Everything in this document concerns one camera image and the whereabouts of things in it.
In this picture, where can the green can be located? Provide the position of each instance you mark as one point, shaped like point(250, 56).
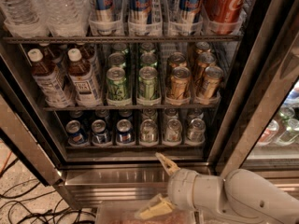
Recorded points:
point(117, 59)
point(148, 82)
point(148, 59)
point(117, 84)

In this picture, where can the tea bottle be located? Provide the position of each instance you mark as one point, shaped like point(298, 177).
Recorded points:
point(84, 79)
point(51, 80)

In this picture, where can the green can front left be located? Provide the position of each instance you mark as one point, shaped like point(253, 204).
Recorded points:
point(117, 84)

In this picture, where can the steel fridge door left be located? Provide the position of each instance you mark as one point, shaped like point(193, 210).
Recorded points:
point(34, 134)

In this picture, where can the tea bottle front right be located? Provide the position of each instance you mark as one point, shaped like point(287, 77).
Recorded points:
point(84, 79)

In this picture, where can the silver can front middle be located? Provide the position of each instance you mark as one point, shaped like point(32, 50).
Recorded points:
point(173, 130)

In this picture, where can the water bottle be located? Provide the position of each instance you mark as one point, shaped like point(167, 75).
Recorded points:
point(22, 19)
point(64, 18)

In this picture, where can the water bottle left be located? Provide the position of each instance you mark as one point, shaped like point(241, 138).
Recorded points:
point(22, 19)

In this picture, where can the red bull can right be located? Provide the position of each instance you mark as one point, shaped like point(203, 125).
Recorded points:
point(188, 15)

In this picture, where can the gold can front left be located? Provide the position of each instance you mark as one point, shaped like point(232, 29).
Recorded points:
point(179, 83)

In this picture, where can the blue pepsi can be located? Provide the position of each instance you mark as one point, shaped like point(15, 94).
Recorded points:
point(100, 133)
point(125, 133)
point(76, 135)

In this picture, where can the red bull can left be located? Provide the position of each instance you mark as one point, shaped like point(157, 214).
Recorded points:
point(105, 15)

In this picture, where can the silver can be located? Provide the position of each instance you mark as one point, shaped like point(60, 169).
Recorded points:
point(148, 131)
point(196, 130)
point(173, 130)

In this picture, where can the tea bottle front left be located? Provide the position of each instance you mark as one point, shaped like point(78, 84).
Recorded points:
point(51, 80)

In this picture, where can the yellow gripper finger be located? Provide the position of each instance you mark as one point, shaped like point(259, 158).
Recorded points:
point(169, 166)
point(155, 207)

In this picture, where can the silver can front left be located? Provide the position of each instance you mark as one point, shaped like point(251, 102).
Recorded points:
point(148, 131)

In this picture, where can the red bull can middle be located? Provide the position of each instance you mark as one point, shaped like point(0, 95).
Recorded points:
point(140, 15)

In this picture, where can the gold can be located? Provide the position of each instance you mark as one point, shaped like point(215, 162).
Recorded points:
point(204, 60)
point(177, 59)
point(179, 83)
point(211, 81)

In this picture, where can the glass fridge door right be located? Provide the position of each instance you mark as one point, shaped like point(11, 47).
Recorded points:
point(277, 78)

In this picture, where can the gold can front right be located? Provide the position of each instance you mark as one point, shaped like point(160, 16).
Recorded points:
point(211, 81)

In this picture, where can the clear plastic bin left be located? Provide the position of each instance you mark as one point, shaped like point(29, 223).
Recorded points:
point(123, 212)

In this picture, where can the red coca cola can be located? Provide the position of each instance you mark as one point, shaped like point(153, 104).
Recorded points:
point(222, 17)

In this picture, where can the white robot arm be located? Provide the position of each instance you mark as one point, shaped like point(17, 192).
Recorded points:
point(241, 197)

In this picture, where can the silver can front right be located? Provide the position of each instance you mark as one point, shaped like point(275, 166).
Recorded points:
point(196, 130)

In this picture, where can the water bottle right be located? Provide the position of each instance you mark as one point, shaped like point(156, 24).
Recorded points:
point(64, 18)

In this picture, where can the red bull can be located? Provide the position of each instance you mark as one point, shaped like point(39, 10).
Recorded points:
point(140, 15)
point(105, 15)
point(188, 15)

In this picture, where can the green can front right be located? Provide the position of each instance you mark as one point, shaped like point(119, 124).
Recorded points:
point(148, 82)

